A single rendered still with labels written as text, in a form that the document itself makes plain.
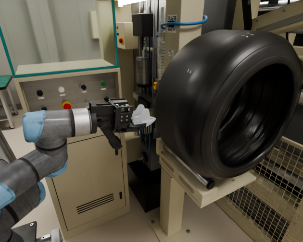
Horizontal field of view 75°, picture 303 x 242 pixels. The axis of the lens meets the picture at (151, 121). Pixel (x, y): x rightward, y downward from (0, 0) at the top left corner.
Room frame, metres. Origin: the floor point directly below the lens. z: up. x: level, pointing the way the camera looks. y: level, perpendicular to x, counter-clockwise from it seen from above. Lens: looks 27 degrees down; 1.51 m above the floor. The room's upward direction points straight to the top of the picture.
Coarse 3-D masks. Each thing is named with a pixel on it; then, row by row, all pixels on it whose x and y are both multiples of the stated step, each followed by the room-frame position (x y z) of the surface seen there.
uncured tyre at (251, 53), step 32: (224, 32) 0.77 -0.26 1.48; (256, 32) 0.69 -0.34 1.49; (192, 64) 0.66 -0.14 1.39; (224, 64) 0.59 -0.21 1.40; (256, 64) 0.60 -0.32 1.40; (288, 64) 0.68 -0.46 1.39; (160, 96) 0.71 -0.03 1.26; (192, 96) 0.57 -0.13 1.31; (224, 96) 0.55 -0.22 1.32; (256, 96) 0.96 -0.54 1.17; (288, 96) 0.82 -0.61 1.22; (160, 128) 0.69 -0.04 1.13; (192, 128) 0.54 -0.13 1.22; (224, 128) 0.96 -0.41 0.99; (256, 128) 0.88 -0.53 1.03; (192, 160) 0.55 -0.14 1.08; (224, 160) 0.77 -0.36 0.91; (256, 160) 0.67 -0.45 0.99
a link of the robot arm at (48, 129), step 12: (24, 120) 0.40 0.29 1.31; (36, 120) 0.41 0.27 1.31; (48, 120) 0.42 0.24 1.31; (60, 120) 0.43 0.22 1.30; (72, 120) 0.44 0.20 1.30; (24, 132) 0.39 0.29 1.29; (36, 132) 0.39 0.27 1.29; (48, 132) 0.40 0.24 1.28; (60, 132) 0.42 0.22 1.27; (72, 132) 0.43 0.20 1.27; (36, 144) 0.41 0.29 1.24; (48, 144) 0.41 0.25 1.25; (60, 144) 0.42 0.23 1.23
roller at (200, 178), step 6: (168, 150) 0.87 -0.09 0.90; (174, 156) 0.82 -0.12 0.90; (180, 162) 0.77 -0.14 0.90; (186, 168) 0.73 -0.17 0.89; (192, 174) 0.69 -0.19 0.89; (198, 174) 0.67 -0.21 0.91; (198, 180) 0.66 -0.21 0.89; (204, 180) 0.63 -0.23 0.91; (210, 180) 0.62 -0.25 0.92; (210, 186) 0.61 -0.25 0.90
